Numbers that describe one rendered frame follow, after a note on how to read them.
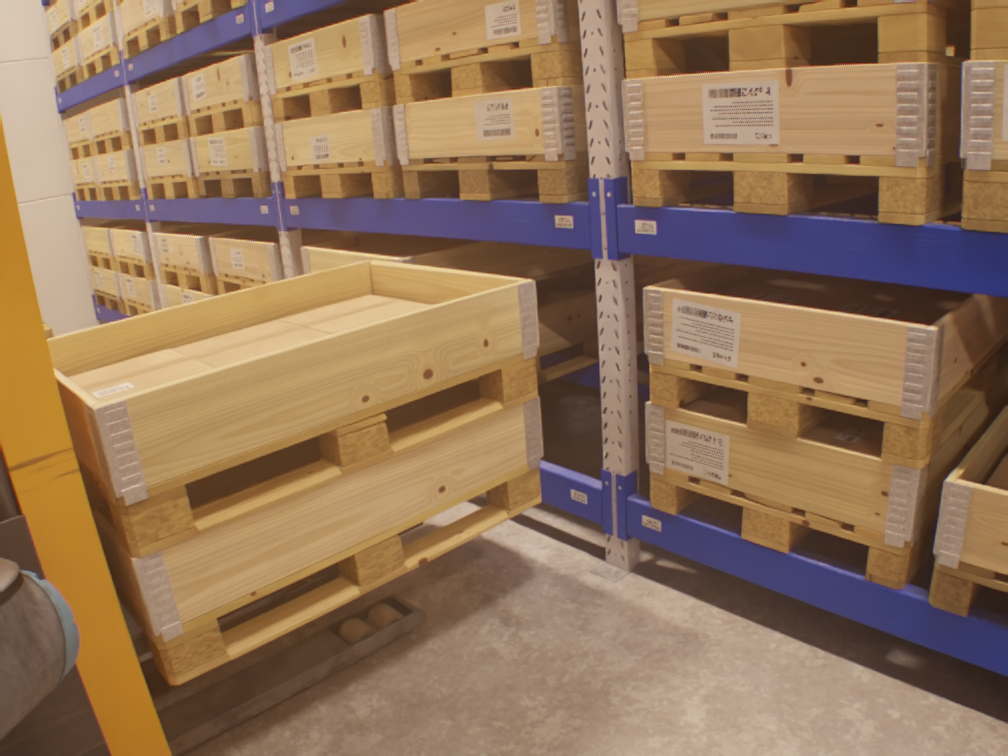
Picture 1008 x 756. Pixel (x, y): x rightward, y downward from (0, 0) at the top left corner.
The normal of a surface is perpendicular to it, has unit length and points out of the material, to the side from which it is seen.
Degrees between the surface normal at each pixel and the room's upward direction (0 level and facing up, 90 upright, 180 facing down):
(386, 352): 90
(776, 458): 90
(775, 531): 90
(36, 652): 80
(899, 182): 90
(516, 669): 0
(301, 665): 0
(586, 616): 0
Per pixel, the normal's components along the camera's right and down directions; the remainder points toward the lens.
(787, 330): -0.73, 0.28
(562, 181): -0.06, 0.33
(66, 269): 0.67, 0.18
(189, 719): -0.08, -0.94
